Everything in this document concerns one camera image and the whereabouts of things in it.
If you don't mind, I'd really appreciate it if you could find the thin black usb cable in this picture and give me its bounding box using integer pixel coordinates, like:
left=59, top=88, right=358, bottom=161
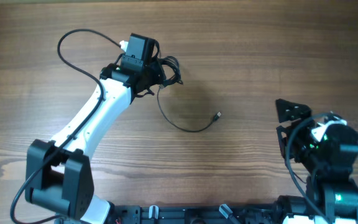
left=156, top=85, right=223, bottom=133

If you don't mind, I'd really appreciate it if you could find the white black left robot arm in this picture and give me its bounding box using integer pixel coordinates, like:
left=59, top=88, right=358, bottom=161
left=18, top=34, right=165, bottom=223

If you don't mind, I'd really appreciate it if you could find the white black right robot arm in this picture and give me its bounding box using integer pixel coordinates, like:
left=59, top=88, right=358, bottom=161
left=275, top=99, right=358, bottom=223

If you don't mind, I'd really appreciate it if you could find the black left camera cable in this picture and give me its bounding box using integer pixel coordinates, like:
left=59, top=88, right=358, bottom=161
left=9, top=29, right=122, bottom=224

